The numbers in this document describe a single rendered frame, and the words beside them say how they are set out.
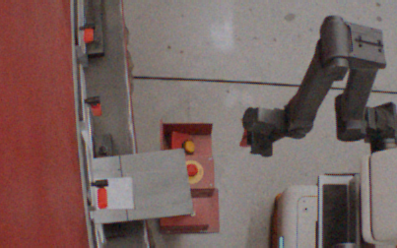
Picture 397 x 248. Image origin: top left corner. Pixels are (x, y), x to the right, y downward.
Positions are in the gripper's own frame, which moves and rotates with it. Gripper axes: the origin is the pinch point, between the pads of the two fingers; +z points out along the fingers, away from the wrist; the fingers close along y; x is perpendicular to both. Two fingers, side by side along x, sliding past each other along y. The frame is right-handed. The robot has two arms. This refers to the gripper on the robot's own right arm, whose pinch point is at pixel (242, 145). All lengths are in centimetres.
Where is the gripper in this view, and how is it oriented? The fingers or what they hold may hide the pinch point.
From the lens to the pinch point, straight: 166.4
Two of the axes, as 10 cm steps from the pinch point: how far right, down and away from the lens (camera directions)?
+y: -0.3, 9.4, -3.5
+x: 8.7, 2.0, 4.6
